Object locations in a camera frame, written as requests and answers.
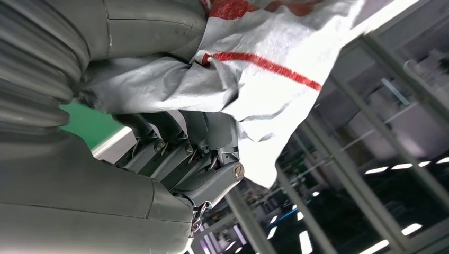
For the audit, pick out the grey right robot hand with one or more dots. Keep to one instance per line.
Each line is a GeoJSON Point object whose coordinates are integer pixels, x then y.
{"type": "Point", "coordinates": [87, 203]}

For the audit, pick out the grey framed glass partition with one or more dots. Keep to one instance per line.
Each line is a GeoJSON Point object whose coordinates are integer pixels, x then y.
{"type": "Point", "coordinates": [386, 105]}

